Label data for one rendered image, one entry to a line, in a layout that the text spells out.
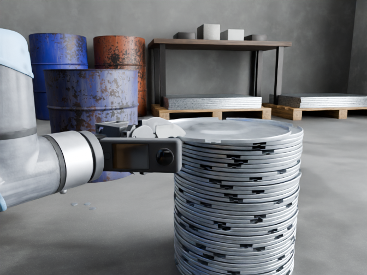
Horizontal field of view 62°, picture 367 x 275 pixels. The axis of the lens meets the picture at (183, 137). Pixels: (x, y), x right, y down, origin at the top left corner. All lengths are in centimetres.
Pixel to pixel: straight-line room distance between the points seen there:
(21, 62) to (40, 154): 10
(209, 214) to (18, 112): 42
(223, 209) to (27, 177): 38
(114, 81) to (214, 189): 83
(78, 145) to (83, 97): 91
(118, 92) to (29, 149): 99
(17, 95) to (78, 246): 62
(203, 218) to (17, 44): 47
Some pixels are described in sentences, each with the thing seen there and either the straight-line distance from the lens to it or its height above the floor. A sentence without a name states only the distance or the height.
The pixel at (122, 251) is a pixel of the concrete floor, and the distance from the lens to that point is 88.
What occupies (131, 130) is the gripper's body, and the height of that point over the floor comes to 37.
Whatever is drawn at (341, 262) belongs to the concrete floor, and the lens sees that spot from 91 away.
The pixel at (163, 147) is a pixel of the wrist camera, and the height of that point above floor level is 36.
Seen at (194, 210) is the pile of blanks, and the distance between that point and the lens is 68.
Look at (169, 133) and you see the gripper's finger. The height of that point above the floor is 35.
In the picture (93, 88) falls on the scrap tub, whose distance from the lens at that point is 131.
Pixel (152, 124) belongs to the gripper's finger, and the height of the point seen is 37.
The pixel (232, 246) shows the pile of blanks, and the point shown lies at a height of 12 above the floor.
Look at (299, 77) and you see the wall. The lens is 483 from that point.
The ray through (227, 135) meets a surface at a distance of 59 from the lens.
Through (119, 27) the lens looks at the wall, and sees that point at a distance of 413.
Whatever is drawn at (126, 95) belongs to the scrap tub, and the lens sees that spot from 137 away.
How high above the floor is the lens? 45
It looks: 11 degrees down
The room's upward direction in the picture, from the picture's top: straight up
